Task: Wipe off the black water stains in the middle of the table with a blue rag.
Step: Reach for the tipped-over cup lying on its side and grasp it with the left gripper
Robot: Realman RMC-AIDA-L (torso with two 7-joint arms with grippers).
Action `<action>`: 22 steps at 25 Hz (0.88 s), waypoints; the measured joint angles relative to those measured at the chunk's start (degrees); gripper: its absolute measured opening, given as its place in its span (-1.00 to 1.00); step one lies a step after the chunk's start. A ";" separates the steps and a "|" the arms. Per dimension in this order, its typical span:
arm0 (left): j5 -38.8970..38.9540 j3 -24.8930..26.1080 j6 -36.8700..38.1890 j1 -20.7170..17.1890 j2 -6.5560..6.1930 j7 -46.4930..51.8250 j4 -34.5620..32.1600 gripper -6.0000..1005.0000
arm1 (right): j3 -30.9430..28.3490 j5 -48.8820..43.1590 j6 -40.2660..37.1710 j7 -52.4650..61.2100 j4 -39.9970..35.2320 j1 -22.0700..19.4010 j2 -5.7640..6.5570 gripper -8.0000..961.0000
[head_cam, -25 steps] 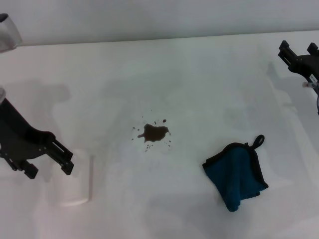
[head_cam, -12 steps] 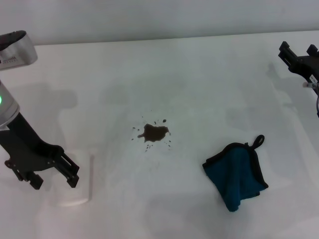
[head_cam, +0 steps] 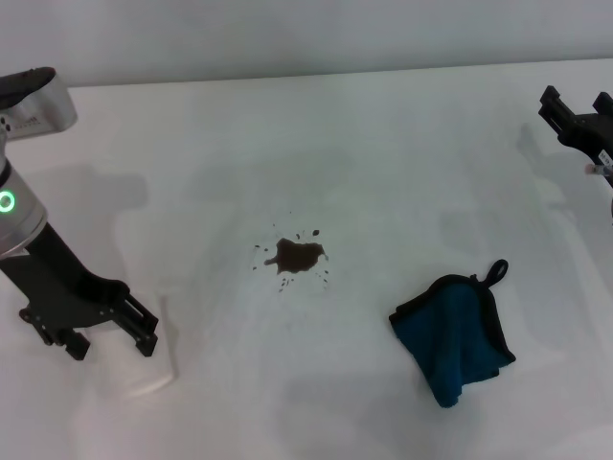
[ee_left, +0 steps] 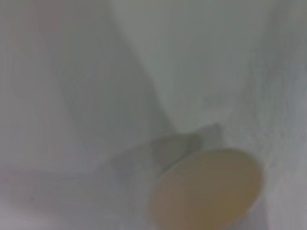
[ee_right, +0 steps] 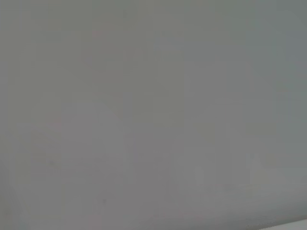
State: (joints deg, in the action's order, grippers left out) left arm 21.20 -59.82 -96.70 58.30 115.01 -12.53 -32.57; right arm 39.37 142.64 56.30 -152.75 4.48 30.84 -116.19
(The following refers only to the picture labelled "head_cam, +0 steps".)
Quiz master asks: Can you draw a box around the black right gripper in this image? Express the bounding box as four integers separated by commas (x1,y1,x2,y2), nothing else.
537,84,613,162

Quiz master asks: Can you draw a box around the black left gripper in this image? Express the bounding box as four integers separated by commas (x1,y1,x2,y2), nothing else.
0,221,160,362

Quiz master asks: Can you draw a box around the white paper cup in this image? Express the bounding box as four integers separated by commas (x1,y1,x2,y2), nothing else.
88,292,177,402

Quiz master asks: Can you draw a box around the blue rag with black edge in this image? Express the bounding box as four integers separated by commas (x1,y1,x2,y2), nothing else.
388,259,518,410

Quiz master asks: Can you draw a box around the black liquid stain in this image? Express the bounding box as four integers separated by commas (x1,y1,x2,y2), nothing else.
252,228,332,291

